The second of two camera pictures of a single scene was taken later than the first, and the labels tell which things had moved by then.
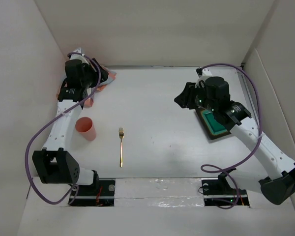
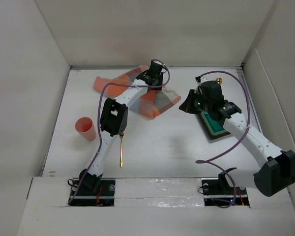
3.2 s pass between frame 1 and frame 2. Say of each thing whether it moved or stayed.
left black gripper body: moved
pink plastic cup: stayed
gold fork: stayed
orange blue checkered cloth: moved
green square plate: stayed
